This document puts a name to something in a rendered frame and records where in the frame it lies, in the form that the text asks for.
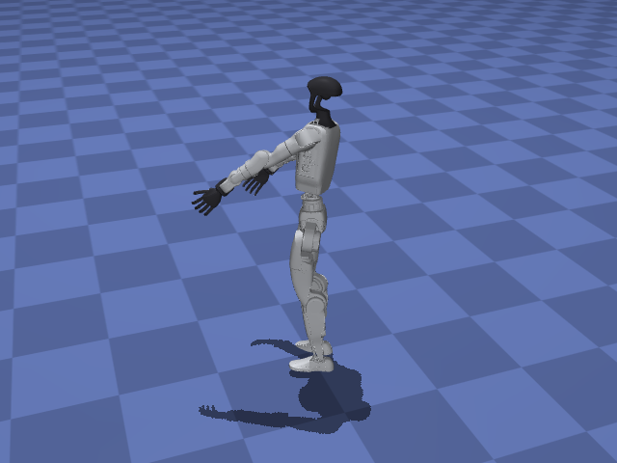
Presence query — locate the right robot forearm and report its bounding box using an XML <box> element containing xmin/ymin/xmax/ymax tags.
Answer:
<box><xmin>268</xmin><ymin>155</ymin><xmax>296</xmax><ymax>173</ymax></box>

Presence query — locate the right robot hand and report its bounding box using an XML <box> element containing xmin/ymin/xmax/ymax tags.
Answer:
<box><xmin>242</xmin><ymin>168</ymin><xmax>279</xmax><ymax>195</ymax></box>

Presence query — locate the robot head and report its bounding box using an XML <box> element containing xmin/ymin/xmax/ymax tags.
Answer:
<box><xmin>308</xmin><ymin>76</ymin><xmax>342</xmax><ymax>128</ymax></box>

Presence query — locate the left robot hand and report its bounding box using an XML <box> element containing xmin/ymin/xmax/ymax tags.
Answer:
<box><xmin>192</xmin><ymin>177</ymin><xmax>234</xmax><ymax>216</ymax></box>

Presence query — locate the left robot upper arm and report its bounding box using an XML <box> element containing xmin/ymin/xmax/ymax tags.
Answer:
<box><xmin>259</xmin><ymin>128</ymin><xmax>321</xmax><ymax>169</ymax></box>

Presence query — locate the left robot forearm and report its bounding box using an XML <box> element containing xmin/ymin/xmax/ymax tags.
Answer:
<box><xmin>219</xmin><ymin>150</ymin><xmax>269</xmax><ymax>193</ymax></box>

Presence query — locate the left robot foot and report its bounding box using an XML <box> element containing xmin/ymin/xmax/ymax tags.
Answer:
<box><xmin>289</xmin><ymin>355</ymin><xmax>334</xmax><ymax>372</ymax></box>

